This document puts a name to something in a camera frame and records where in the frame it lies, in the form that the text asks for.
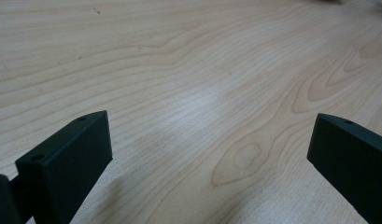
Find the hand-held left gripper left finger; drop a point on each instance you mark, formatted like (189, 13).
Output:
(64, 168)

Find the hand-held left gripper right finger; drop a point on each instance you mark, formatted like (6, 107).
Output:
(350, 161)

